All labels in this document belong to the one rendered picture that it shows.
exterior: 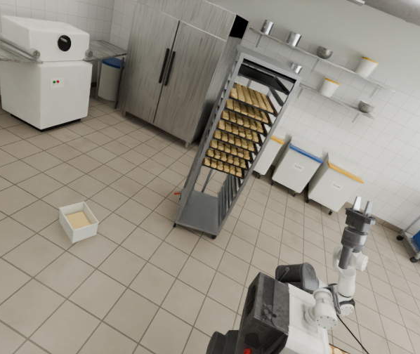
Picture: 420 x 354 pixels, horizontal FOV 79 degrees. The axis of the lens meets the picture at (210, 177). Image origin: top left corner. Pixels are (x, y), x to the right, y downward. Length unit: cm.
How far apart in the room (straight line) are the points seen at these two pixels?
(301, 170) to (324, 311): 339
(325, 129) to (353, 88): 71
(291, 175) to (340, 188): 75
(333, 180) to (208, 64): 253
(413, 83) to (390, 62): 45
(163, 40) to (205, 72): 74
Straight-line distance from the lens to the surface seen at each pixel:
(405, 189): 533
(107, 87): 527
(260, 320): 97
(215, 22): 390
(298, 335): 102
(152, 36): 422
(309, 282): 120
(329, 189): 440
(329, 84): 434
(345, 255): 121
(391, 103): 480
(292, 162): 420
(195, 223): 275
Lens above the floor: 197
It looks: 31 degrees down
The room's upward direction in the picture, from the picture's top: 24 degrees clockwise
